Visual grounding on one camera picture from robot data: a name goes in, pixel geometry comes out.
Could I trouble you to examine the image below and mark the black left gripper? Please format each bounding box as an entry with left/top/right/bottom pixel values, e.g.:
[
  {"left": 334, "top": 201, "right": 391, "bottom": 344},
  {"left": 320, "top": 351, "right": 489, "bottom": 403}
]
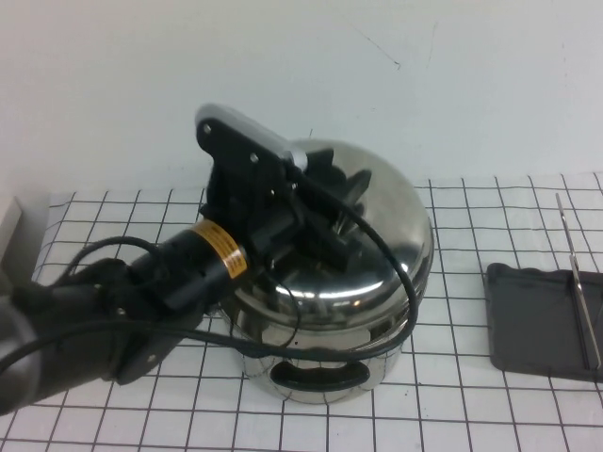
[{"left": 201, "top": 148, "right": 374, "bottom": 272}]

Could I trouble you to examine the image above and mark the stainless steel pot lid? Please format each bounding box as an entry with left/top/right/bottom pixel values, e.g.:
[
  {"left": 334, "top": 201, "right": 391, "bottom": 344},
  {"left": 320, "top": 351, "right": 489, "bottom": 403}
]
[{"left": 233, "top": 136, "right": 435, "bottom": 327}]

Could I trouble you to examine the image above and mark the dark grey tray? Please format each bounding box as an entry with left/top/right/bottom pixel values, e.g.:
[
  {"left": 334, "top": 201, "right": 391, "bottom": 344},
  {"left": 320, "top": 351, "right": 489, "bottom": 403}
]
[{"left": 484, "top": 191, "right": 603, "bottom": 382}]

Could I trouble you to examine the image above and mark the white board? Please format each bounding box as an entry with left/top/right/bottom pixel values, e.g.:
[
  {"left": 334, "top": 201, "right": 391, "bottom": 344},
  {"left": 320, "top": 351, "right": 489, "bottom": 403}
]
[{"left": 0, "top": 195, "right": 24, "bottom": 302}]

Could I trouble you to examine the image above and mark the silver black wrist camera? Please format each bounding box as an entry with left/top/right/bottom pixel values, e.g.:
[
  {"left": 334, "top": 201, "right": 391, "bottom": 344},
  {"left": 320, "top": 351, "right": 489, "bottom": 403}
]
[{"left": 194, "top": 103, "right": 312, "bottom": 190}]

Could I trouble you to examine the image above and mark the thick black cable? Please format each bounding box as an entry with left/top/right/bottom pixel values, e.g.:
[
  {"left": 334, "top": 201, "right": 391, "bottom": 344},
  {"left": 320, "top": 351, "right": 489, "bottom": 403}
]
[{"left": 0, "top": 178, "right": 421, "bottom": 380}]

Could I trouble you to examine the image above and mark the thin black cable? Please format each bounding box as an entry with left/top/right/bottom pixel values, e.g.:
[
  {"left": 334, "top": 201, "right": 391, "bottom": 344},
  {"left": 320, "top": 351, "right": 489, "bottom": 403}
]
[{"left": 64, "top": 236, "right": 162, "bottom": 289}]

